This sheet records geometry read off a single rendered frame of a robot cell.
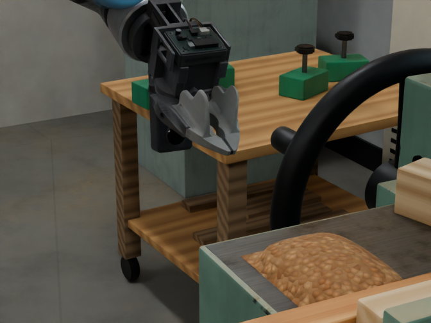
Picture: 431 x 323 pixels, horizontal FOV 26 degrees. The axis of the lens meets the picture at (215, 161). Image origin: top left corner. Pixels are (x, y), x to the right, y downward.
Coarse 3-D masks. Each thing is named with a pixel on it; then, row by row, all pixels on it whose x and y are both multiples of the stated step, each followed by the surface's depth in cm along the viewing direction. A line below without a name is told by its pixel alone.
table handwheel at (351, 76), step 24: (360, 72) 83; (384, 72) 83; (408, 72) 84; (336, 96) 82; (360, 96) 83; (312, 120) 82; (336, 120) 82; (312, 144) 82; (288, 168) 83; (384, 168) 90; (288, 192) 83; (288, 216) 84
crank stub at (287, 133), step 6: (282, 126) 89; (276, 132) 88; (282, 132) 88; (288, 132) 88; (294, 132) 88; (276, 138) 88; (282, 138) 87; (288, 138) 87; (276, 144) 88; (282, 144) 87; (288, 144) 87; (282, 150) 87
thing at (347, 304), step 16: (384, 288) 47; (320, 304) 45; (336, 304) 45; (352, 304) 45; (256, 320) 44; (272, 320) 44; (288, 320) 44; (304, 320) 44; (320, 320) 44; (336, 320) 44; (352, 320) 44
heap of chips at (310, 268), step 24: (288, 240) 58; (312, 240) 57; (336, 240) 57; (264, 264) 57; (288, 264) 55; (312, 264) 54; (336, 264) 54; (360, 264) 54; (384, 264) 55; (288, 288) 54; (312, 288) 53; (336, 288) 52; (360, 288) 52
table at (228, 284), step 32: (384, 192) 77; (320, 224) 63; (352, 224) 63; (384, 224) 63; (416, 224) 63; (224, 256) 59; (384, 256) 59; (416, 256) 59; (224, 288) 57; (256, 288) 55; (224, 320) 58
